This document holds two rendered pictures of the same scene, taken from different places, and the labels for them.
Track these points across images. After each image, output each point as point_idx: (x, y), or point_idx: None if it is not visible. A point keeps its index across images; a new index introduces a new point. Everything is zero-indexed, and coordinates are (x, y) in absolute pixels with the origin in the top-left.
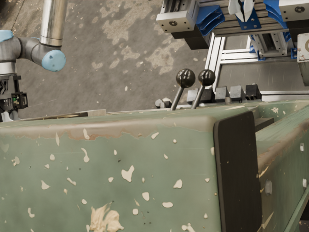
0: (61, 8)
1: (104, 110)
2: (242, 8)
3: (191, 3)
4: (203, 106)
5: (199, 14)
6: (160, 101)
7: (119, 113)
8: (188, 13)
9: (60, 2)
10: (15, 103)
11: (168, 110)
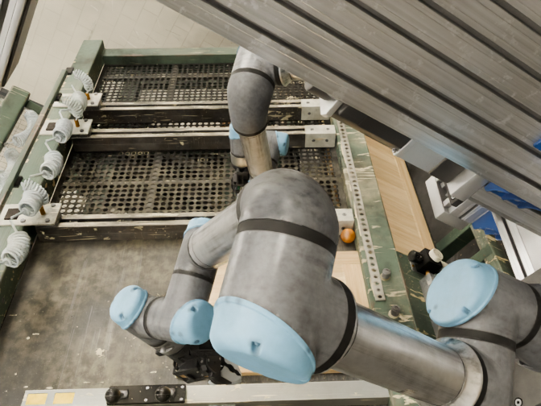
0: (252, 159)
1: (351, 221)
2: (236, 370)
3: (465, 202)
4: (412, 316)
5: (486, 215)
6: (412, 256)
7: (361, 236)
8: (449, 213)
9: (249, 155)
10: (238, 191)
11: (369, 291)
